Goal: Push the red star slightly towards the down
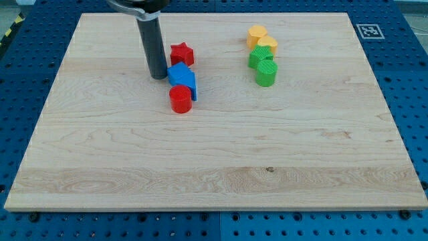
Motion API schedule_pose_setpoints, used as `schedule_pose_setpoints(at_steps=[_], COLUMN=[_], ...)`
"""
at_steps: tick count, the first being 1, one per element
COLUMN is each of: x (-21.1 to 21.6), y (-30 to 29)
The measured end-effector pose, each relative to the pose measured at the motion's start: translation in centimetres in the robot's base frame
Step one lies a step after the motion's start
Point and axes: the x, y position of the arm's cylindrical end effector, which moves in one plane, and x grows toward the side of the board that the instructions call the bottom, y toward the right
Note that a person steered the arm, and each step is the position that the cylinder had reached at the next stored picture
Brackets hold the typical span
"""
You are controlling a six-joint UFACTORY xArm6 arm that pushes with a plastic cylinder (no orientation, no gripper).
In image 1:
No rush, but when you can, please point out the red star block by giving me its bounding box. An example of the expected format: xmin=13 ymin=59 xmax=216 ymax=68
xmin=170 ymin=42 xmax=195 ymax=66

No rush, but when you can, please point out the black robot arm flange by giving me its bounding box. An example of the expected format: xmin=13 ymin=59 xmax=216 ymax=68
xmin=106 ymin=0 xmax=171 ymax=21

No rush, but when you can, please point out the green star block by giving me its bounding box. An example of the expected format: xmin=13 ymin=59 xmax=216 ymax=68
xmin=248 ymin=45 xmax=274 ymax=69

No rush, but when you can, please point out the red cylinder block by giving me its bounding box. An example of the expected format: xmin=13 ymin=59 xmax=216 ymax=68
xmin=169 ymin=85 xmax=192 ymax=114

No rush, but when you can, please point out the blue pentagon block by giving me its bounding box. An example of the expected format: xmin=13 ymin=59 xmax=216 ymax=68
xmin=181 ymin=73 xmax=197 ymax=101

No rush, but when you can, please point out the blue cube block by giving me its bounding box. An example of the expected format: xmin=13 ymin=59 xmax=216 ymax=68
xmin=167 ymin=62 xmax=191 ymax=86

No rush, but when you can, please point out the green cylinder block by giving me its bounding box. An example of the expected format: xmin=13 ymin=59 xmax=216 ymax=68
xmin=255 ymin=60 xmax=278 ymax=87

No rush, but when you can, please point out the yellow heart block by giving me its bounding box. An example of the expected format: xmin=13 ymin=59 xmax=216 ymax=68
xmin=257 ymin=35 xmax=278 ymax=55

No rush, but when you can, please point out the yellow hexagon block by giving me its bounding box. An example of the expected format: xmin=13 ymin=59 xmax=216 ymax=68
xmin=246 ymin=25 xmax=268 ymax=50

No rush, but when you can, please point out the light wooden board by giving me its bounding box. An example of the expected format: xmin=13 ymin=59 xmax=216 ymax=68
xmin=5 ymin=13 xmax=427 ymax=212

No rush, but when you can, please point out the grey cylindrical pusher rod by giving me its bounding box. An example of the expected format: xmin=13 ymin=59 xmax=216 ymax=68
xmin=136 ymin=11 xmax=167 ymax=80

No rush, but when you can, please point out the white fiducial marker tag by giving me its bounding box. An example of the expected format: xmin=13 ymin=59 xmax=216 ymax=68
xmin=356 ymin=23 xmax=385 ymax=39

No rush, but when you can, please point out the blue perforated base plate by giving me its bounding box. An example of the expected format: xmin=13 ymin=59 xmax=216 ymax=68
xmin=1 ymin=0 xmax=427 ymax=240

